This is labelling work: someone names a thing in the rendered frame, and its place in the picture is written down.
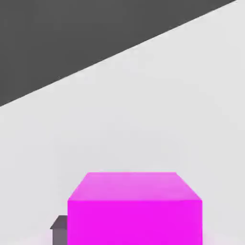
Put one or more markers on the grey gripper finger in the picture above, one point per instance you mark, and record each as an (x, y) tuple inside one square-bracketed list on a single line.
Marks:
[(59, 232)]

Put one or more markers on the small magenta cube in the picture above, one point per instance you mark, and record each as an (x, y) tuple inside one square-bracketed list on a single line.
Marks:
[(134, 220)]

